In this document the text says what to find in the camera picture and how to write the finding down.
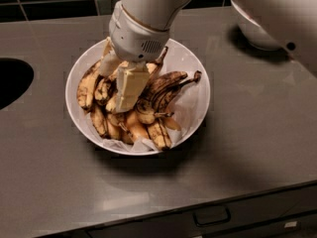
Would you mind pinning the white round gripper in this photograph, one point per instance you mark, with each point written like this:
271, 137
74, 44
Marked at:
135, 40

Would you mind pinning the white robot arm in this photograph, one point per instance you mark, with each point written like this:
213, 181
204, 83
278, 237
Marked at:
292, 23

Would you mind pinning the leftmost spotted banana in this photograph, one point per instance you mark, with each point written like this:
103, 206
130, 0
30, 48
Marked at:
86, 87

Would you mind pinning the large white banana bowl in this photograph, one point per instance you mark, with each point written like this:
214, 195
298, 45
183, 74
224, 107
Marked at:
81, 66

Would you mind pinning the dark spotted right banana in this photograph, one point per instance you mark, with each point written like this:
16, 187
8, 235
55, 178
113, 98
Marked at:
144, 107

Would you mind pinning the dark curved stem banana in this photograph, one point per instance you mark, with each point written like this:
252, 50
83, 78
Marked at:
164, 98

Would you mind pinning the small lower middle banana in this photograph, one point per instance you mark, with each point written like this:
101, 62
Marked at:
114, 122

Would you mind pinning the small lower left banana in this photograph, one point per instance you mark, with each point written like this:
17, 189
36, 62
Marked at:
99, 121

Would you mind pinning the smooth orange-yellow lower banana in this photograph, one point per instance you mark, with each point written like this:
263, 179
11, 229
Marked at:
135, 128

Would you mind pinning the small yellow banana right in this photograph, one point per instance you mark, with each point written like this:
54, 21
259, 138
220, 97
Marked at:
171, 124

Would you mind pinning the lower front spotted banana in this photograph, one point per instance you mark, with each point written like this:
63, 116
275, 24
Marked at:
158, 134

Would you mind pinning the white paper bowl liner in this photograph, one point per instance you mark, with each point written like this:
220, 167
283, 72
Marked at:
190, 106

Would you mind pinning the white bowl top right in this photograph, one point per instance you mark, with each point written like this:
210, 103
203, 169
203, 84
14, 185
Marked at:
252, 31

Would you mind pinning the dark round sink opening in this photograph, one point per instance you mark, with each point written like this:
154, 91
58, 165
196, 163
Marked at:
16, 77

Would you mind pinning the dark drawer with handle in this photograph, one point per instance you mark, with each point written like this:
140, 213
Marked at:
256, 216

